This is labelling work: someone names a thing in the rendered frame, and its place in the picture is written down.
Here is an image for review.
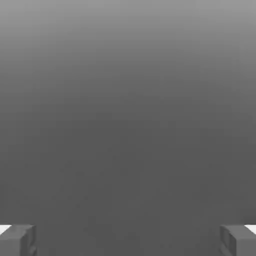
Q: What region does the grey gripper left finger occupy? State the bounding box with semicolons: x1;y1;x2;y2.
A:
0;224;38;256

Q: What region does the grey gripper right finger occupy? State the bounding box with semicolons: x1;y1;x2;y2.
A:
219;224;256;256

